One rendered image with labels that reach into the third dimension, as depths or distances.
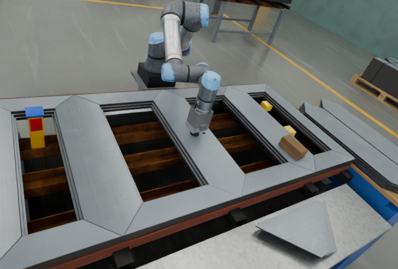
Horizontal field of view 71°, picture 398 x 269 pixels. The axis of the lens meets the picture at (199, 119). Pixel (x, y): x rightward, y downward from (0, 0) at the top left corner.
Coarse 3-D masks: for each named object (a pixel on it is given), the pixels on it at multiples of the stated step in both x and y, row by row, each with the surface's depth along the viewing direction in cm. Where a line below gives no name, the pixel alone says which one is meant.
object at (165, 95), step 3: (159, 93) 148; (162, 93) 149; (165, 93) 150; (168, 93) 151; (171, 93) 152; (156, 96) 145; (159, 96) 146; (162, 96) 147; (165, 96) 148; (168, 96) 148; (171, 96) 149; (174, 96) 150; (177, 96) 151; (180, 96) 151; (156, 99) 143; (159, 99) 144; (162, 99) 145; (165, 99) 145
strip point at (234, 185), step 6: (228, 180) 110; (234, 180) 111; (240, 180) 112; (216, 186) 106; (222, 186) 107; (228, 186) 108; (234, 186) 108; (240, 186) 109; (228, 192) 105; (234, 192) 106; (240, 192) 107
